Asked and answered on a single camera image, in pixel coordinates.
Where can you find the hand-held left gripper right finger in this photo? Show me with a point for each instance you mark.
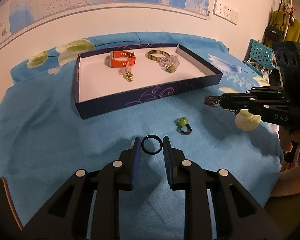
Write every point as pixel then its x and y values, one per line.
pixel 167 160

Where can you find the yellow-green jacket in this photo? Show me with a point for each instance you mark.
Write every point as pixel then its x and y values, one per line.
pixel 296 30

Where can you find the black handbag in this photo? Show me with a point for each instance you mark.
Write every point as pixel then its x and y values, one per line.
pixel 273 33

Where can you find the green gold charm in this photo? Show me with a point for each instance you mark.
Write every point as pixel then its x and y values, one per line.
pixel 128 76

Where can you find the orange smart watch band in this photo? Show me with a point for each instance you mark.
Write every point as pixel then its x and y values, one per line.
pixel 115 61

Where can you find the tortoiseshell bangle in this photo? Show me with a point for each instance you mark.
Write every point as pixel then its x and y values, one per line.
pixel 151 56

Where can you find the blue floral tablecloth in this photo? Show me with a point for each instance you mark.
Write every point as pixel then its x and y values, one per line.
pixel 65 142

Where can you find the person's pink garment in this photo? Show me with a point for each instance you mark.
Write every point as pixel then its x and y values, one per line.
pixel 292 180

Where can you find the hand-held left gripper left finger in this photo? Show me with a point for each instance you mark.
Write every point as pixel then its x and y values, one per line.
pixel 136 160

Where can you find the navy cardboard box lid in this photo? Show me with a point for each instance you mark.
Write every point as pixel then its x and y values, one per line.
pixel 152 85

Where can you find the white wall socket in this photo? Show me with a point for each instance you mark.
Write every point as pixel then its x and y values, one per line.
pixel 228 12
pixel 219 7

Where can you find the white wall switch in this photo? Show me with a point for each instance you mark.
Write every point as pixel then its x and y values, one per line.
pixel 235 17

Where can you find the white coat rack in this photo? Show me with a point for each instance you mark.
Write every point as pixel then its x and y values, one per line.
pixel 288 7

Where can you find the teal perforated plastic rack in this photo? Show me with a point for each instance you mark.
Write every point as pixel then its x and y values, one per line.
pixel 260 51

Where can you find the colourful wall map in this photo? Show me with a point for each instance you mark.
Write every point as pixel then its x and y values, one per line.
pixel 65 2

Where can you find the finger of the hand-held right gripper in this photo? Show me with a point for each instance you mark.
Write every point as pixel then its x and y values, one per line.
pixel 267 90
pixel 240 102

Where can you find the brown curved chair back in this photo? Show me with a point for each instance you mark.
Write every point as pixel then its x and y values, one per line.
pixel 7 202

